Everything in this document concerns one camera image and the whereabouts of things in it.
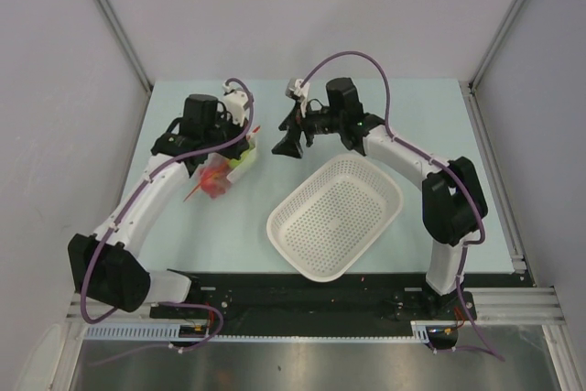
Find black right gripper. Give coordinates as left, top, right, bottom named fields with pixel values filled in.
left=274, top=99, right=344, bottom=158

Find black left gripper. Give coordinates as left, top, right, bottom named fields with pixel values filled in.
left=202, top=111, right=249, bottom=160

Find clear zip top bag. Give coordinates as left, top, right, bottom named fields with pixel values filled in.
left=183, top=125, right=261, bottom=202

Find red fake apple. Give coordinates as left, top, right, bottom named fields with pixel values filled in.
left=200, top=169, right=230, bottom=199

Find green fake grapes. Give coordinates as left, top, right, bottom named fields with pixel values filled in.
left=228, top=147, right=257, bottom=171

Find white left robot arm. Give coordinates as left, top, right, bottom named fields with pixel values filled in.
left=68, top=87, right=254, bottom=323

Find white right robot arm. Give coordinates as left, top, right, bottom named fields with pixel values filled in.
left=272, top=78, right=488, bottom=319

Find white perforated plastic basket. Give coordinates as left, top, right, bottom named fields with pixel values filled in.
left=266, top=154, right=404, bottom=283

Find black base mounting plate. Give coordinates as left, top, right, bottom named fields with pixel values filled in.
left=149, top=271, right=477, bottom=323

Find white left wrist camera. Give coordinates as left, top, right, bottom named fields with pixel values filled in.
left=221, top=83, right=251, bottom=127

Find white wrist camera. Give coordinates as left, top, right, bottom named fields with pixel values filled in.
left=285, top=79, right=310, bottom=103
left=221, top=83, right=251, bottom=127

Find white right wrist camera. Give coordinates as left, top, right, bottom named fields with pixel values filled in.
left=285, top=79, right=310, bottom=103

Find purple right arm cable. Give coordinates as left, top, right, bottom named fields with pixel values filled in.
left=299, top=50, right=505, bottom=362

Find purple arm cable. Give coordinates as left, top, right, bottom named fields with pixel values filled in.
left=299, top=50, right=505, bottom=362
left=80, top=77, right=254, bottom=367

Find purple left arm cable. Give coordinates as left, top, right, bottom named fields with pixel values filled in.
left=80, top=77, right=254, bottom=367

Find white slotted cable duct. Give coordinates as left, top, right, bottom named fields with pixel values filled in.
left=85, top=323, right=180, bottom=341

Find aluminium frame rail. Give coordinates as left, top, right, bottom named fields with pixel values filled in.
left=460, top=81, right=566, bottom=326

